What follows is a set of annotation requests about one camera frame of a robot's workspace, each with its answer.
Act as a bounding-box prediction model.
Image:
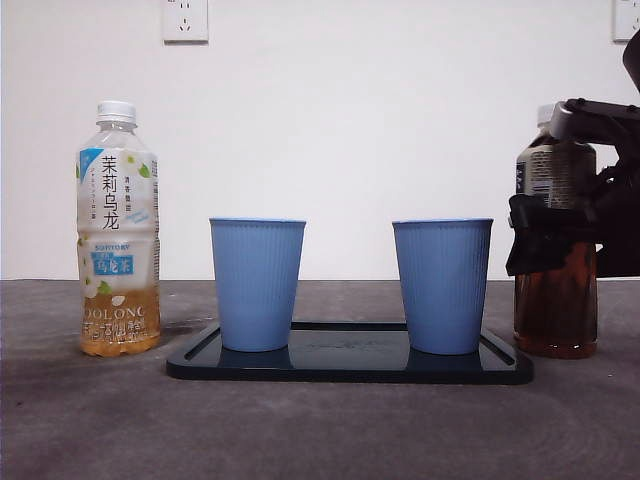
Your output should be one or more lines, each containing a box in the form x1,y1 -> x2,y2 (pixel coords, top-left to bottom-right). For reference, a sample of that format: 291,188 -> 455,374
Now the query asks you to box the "dark tea bottle white cap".
513,103 -> 600,360

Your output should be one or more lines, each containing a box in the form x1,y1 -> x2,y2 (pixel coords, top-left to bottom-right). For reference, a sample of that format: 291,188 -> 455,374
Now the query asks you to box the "oolong tea bottle pale label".
74,99 -> 162,358

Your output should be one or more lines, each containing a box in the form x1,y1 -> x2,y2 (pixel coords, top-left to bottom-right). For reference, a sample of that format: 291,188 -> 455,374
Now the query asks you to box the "blue ribbed cup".
208,216 -> 307,353
391,217 -> 495,356

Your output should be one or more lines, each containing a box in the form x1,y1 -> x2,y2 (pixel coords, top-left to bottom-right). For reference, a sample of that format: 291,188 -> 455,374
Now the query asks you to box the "dark rectangular tray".
165,321 -> 535,385

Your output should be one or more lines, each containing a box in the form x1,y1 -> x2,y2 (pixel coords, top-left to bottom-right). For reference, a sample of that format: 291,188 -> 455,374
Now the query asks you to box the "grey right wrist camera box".
549,98 -> 640,147

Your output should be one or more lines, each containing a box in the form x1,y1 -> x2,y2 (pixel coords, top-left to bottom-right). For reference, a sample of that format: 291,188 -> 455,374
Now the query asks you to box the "white wall socket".
160,0 -> 209,44
613,0 -> 640,43

